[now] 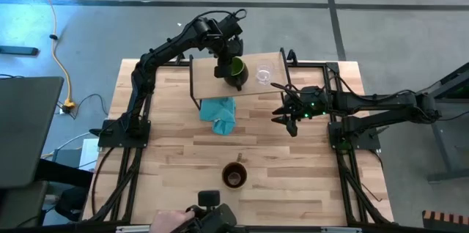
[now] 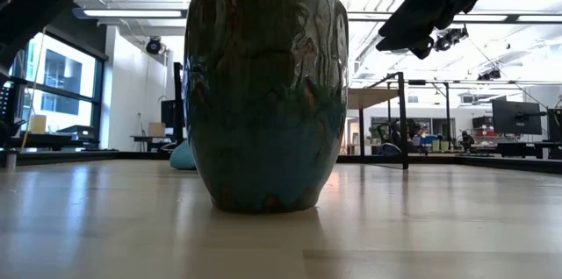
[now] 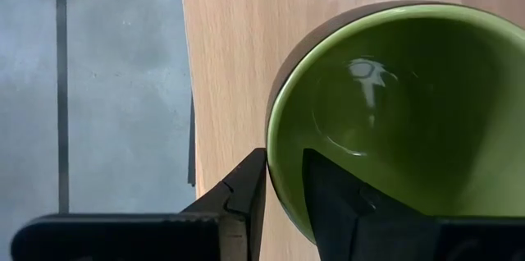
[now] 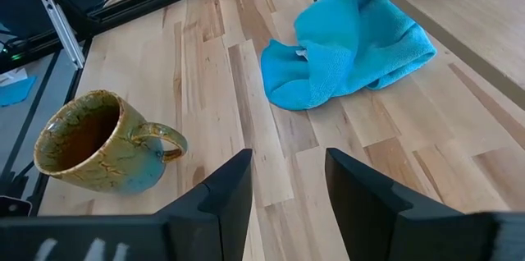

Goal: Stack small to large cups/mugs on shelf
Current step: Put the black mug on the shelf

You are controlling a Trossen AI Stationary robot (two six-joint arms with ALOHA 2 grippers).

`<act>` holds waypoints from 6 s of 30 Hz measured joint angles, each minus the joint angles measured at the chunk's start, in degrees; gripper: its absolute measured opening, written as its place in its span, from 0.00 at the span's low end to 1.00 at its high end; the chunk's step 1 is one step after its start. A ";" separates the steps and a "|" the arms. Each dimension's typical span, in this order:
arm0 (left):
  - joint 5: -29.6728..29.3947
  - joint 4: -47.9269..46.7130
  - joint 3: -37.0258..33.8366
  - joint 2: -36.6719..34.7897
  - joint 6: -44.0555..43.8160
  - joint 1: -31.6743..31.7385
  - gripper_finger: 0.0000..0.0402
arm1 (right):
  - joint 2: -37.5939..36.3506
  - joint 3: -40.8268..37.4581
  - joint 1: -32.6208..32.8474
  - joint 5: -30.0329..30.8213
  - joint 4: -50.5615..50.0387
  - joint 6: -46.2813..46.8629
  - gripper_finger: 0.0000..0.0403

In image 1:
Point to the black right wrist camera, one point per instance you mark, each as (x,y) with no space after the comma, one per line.
(291,128)

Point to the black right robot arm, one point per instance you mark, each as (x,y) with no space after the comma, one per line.
(384,103)

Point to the orange black striped object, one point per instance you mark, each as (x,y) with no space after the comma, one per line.
(445,220)

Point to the teal cloth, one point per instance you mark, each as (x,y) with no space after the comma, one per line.
(219,114)

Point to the black metal table frame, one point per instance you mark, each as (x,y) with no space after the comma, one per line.
(128,174)

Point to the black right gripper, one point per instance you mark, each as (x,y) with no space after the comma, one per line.
(311,101)

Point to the person's hand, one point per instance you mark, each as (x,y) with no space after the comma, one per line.
(168,221)

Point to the silver metal bracket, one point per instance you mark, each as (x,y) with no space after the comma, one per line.
(340,230)
(132,229)

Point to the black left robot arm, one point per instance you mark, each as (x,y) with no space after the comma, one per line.
(157,57)

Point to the black flat floor bar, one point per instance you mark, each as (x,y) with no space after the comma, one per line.
(18,50)

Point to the black camera device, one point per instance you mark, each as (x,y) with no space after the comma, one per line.
(216,218)

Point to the wooden shelf with black legs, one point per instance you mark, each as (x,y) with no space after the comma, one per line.
(205,79)

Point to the black mug with green inside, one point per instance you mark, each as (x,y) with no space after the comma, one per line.
(239,72)

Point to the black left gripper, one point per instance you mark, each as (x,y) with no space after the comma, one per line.
(227,46)

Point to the large brown teal glazed mug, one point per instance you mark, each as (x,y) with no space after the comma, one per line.
(234,176)

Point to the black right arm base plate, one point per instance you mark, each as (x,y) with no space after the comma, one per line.
(366,143)

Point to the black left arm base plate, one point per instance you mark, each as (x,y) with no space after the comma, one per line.
(113,139)

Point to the grey metal stand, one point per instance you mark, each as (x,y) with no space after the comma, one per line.
(439,145)

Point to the grey desk top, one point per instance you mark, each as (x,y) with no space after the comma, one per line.
(25,130)

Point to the black frame clamp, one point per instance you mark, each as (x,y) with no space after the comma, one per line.
(292,55)
(180,59)

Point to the black chair seat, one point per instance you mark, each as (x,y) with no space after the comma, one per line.
(71,203)

